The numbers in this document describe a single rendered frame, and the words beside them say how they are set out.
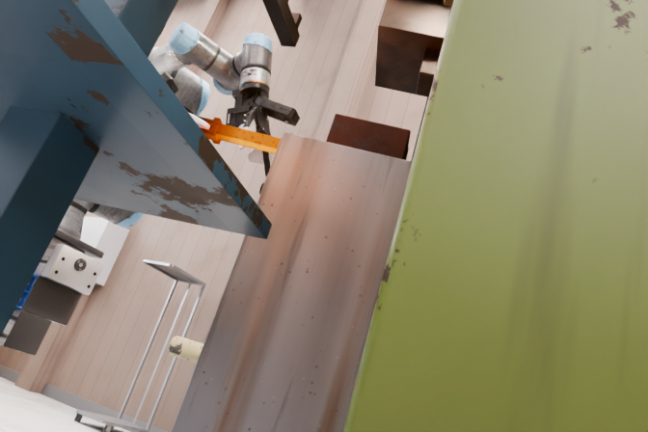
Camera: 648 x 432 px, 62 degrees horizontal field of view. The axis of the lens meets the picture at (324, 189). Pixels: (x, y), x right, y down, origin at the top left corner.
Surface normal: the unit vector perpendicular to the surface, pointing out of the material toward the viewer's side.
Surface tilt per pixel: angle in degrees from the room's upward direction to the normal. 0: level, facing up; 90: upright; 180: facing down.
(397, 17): 90
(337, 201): 90
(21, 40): 180
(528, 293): 90
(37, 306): 90
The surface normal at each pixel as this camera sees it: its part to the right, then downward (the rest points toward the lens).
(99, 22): 0.93, 0.16
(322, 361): -0.05, -0.42
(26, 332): 0.84, 0.03
